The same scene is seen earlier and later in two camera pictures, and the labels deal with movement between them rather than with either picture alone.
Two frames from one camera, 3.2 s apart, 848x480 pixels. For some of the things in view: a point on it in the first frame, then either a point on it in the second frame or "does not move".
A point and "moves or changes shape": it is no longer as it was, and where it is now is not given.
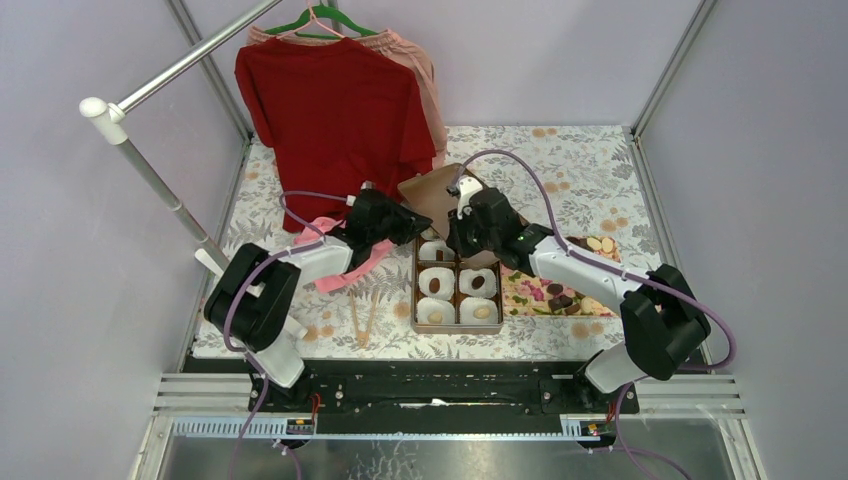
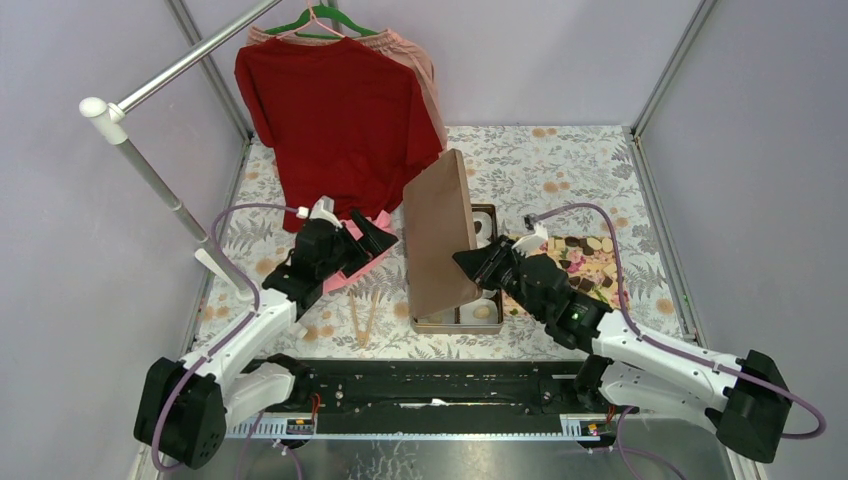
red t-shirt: (342, 115) does not move
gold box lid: (429, 195) moves or changes shape
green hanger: (321, 11) does not move
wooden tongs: (363, 335) does not move
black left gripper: (410, 223) to (373, 241)
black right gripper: (455, 241) to (482, 264)
